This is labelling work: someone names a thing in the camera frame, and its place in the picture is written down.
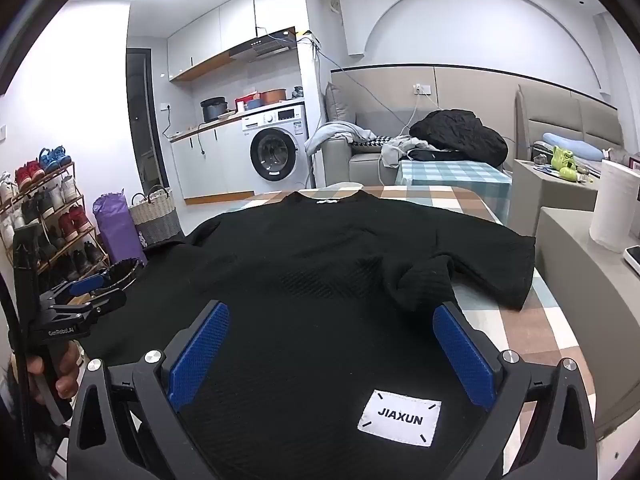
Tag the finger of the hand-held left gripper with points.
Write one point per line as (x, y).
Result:
(107, 302)
(87, 285)

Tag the shoe rack with shoes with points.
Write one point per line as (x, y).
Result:
(50, 200)

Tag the person's left hand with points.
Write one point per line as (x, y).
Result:
(62, 365)

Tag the flat black bag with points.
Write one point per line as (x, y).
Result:
(432, 155)

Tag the blue bowl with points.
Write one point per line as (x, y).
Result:
(254, 104)

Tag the teal checked cloth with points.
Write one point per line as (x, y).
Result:
(450, 177)

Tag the blue pillow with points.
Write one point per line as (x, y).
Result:
(575, 144)

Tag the black t-shirt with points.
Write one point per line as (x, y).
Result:
(310, 270)

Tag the steel range hood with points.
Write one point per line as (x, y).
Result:
(265, 47)

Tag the white garment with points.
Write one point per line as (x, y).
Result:
(395, 150)

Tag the light grey garment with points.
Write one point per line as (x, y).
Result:
(335, 132)

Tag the houndstooth cushion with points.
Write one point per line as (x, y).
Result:
(370, 142)

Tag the woven basket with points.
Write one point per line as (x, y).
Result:
(155, 220)

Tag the grey sofa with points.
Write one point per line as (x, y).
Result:
(340, 160)

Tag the white wall socket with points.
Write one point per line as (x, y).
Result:
(422, 89)

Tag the green toy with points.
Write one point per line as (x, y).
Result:
(565, 160)

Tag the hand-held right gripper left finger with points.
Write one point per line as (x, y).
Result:
(197, 355)

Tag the white flat device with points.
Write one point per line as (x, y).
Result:
(632, 260)

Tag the dark door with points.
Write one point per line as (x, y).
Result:
(142, 125)

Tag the grey counter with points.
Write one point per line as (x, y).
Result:
(565, 270)

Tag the black jacket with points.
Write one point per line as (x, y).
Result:
(460, 132)

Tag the white paper towel roll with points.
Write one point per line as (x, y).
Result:
(612, 205)

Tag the beige padded headboard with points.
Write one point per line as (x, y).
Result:
(565, 110)

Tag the white washing machine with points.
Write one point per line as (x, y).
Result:
(275, 155)

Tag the black cooking pot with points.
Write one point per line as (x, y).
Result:
(214, 110)

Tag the brown cooking pot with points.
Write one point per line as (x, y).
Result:
(274, 96)

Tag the purple bag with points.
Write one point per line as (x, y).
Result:
(117, 230)

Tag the wooden shoe rack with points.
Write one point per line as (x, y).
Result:
(85, 232)

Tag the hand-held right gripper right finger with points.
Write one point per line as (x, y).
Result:
(465, 355)

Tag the white wall cabinets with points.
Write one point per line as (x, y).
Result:
(200, 40)

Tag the grey side cabinet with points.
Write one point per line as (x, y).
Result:
(545, 200)

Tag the white kitchen base cabinet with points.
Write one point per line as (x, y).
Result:
(215, 165)

